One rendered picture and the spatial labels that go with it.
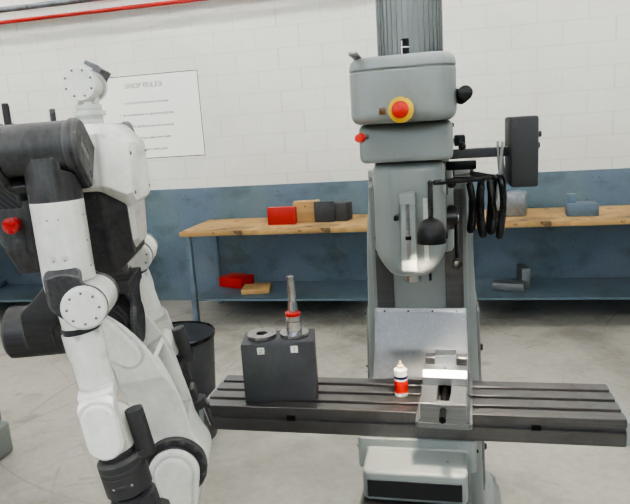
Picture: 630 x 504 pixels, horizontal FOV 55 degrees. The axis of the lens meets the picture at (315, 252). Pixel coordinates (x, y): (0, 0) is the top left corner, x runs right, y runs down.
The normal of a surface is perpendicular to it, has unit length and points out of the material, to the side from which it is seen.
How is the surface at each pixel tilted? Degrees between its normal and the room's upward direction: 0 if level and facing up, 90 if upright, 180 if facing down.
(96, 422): 89
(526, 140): 90
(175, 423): 90
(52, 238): 89
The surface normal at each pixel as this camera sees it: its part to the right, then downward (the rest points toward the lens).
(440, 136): -0.21, 0.21
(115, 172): 0.76, 0.00
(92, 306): 0.14, 0.17
